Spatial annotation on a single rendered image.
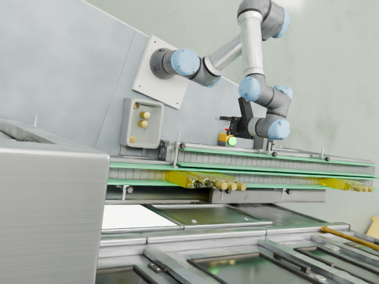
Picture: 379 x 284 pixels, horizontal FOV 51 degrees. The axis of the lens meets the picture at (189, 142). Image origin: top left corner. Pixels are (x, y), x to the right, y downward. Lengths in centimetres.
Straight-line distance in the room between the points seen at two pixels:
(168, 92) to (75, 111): 48
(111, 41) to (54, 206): 156
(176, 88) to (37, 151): 168
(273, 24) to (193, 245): 90
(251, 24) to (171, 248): 84
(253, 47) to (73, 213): 115
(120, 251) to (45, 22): 102
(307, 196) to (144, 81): 132
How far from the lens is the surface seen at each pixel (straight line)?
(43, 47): 182
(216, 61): 183
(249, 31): 151
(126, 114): 189
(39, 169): 39
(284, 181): 248
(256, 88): 136
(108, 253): 126
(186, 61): 180
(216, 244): 148
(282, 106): 146
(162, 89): 200
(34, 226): 40
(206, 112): 218
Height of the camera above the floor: 250
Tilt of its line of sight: 55 degrees down
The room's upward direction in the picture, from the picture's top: 102 degrees clockwise
